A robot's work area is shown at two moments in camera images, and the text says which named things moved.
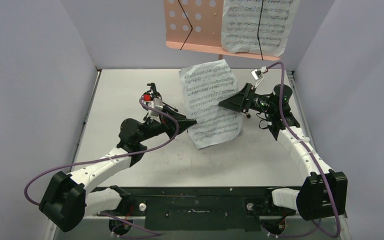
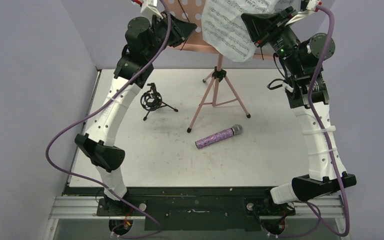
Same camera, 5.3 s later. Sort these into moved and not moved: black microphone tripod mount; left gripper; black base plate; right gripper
Moved: right gripper; left gripper
Not moved: black base plate; black microphone tripod mount
